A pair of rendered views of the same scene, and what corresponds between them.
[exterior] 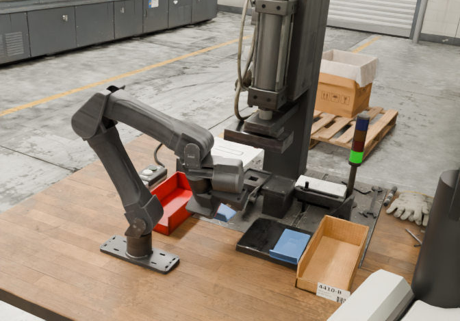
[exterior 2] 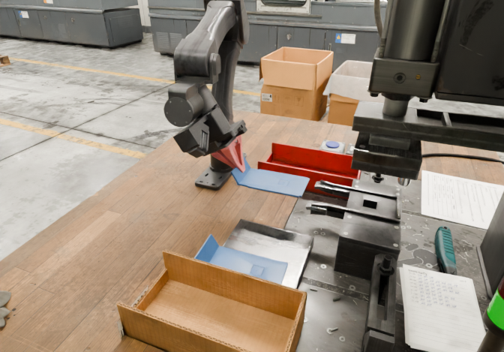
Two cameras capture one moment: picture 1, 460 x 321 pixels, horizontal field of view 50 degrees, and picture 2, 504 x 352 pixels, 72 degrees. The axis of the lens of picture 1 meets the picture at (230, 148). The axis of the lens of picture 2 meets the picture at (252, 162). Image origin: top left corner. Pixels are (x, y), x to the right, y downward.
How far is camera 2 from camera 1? 128 cm
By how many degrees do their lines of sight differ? 78
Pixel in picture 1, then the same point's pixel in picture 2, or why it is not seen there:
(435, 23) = not seen: outside the picture
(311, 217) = (361, 312)
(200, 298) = (159, 206)
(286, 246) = (240, 262)
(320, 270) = (200, 308)
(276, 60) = not seen: outside the picture
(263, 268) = not seen: hidden behind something
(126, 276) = (193, 167)
